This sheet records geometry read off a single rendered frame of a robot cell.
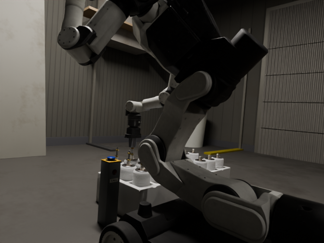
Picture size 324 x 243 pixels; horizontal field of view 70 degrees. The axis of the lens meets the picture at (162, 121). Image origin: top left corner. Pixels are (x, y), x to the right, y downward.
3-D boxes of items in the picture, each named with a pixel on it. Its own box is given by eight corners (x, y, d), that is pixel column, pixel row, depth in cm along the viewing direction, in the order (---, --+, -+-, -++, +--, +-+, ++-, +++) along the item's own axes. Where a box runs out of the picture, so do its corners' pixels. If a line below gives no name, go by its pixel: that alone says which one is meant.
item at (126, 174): (128, 201, 126) (130, 168, 126) (114, 197, 131) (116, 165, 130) (137, 196, 135) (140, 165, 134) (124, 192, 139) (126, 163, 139)
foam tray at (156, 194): (185, 207, 142) (187, 178, 142) (137, 225, 114) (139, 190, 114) (143, 189, 169) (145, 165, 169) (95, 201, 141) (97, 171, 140)
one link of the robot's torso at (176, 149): (175, 172, 105) (244, 92, 84) (146, 178, 93) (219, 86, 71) (158, 147, 113) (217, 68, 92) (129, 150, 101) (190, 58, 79)
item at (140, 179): (133, 208, 118) (136, 172, 118) (128, 200, 127) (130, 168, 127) (151, 206, 122) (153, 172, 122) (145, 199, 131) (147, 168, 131)
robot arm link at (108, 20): (94, 74, 84) (131, 28, 87) (75, 55, 72) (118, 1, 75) (73, 60, 88) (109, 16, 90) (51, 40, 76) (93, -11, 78)
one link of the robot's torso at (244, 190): (270, 193, 78) (173, 130, 108) (245, 207, 63) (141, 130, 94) (251, 229, 82) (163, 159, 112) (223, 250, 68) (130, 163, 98)
